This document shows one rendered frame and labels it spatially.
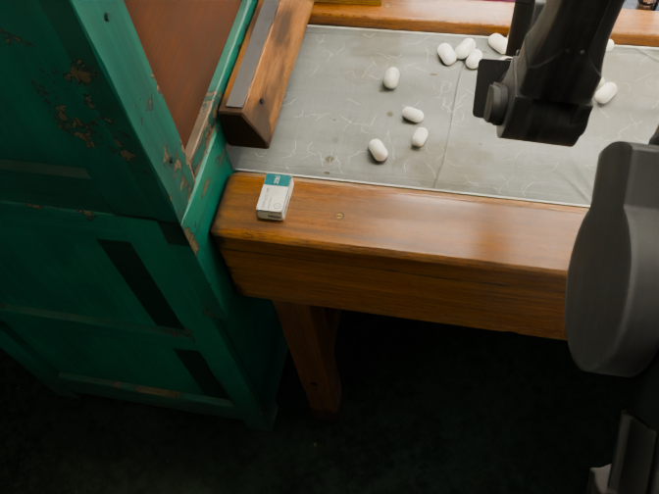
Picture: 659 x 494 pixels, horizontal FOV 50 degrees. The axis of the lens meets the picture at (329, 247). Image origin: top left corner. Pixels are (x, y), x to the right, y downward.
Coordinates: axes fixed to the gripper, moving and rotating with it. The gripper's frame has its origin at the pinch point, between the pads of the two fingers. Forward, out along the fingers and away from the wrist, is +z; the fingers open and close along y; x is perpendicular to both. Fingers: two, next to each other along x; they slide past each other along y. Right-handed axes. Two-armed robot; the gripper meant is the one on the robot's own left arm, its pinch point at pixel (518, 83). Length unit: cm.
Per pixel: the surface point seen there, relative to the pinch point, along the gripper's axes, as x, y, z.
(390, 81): 2.3, 17.4, 13.2
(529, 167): 11.3, -3.1, 5.3
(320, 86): 3.9, 28.1, 14.0
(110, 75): -1.0, 36.9, -32.7
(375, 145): 10.0, 17.7, 3.8
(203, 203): 16.6, 36.9, -10.7
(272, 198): 16.0, 28.9, -7.3
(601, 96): 2.1, -12.0, 13.6
